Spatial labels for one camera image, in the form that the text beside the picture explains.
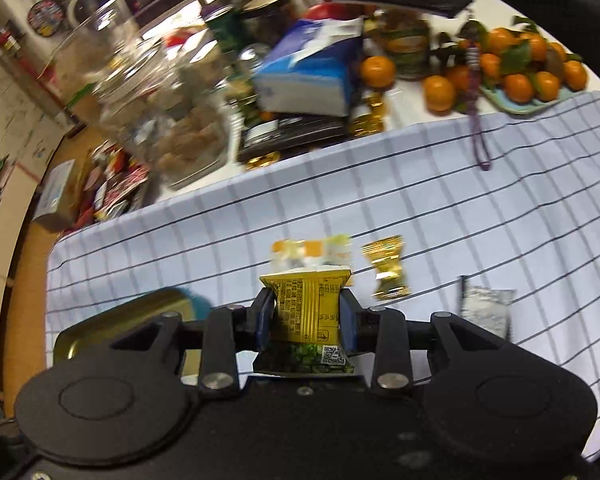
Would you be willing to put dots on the pile of leafy tangerines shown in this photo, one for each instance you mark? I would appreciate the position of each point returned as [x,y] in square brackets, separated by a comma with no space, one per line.
[517,85]

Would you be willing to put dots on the black flat box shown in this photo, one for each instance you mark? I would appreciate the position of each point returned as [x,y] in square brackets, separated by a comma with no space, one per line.
[290,135]

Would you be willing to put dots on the grey carton box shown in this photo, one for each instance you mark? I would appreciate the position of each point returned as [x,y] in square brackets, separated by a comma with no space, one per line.
[55,195]

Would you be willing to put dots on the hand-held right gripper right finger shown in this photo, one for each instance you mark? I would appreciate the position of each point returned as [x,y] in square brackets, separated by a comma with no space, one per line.
[347,322]

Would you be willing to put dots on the white cabinet rabbit drawings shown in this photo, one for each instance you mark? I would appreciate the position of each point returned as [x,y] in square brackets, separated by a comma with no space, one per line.
[10,110]

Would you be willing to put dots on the glass cookie jar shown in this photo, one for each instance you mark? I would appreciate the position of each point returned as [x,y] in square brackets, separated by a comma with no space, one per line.
[180,125]

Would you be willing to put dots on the dark glass jar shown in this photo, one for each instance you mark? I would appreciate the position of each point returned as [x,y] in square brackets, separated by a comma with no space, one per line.
[270,10]

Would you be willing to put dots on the small clear glass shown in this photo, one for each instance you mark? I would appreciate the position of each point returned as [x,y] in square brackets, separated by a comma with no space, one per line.
[254,55]

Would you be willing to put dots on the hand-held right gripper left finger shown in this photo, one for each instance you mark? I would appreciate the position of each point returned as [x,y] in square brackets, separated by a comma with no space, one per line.
[265,320]

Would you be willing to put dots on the orange white snack packet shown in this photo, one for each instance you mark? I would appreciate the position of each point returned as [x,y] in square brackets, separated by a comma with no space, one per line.
[310,250]

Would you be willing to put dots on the gold brown candy packet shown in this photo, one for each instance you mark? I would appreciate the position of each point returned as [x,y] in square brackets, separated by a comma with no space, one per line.
[385,270]

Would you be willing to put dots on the gold metal tray teal rim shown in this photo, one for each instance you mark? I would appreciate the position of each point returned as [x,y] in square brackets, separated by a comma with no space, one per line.
[130,310]

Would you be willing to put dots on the round colourful wall plaque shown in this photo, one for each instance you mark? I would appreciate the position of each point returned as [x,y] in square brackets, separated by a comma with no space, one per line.
[46,17]

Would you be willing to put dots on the green drink can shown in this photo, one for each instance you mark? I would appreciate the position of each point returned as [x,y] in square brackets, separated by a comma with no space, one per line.
[225,30]

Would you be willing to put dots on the red apple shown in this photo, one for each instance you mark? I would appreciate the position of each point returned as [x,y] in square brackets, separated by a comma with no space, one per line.
[327,12]

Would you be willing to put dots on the pale green plate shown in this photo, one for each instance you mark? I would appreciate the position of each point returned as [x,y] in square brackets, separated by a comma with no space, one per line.
[525,108]

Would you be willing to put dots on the blue white tissue pack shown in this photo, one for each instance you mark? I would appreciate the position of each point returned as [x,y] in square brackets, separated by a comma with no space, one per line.
[305,80]

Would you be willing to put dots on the yellow green snack packet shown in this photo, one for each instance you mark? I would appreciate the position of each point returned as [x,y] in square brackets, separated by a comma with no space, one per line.
[305,310]

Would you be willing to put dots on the pile of mixed snack wrappers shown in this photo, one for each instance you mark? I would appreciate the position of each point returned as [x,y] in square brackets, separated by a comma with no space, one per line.
[115,185]

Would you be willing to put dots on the white checkered tablecloth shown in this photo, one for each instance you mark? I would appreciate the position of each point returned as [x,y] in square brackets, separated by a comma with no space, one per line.
[430,200]

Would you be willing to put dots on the small orange tangerine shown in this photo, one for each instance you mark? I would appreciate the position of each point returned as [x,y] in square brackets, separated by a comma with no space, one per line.
[439,94]
[378,71]

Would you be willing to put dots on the gold foil wrapped candy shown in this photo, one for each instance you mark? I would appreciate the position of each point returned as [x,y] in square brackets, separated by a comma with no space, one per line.
[262,160]
[376,101]
[367,125]

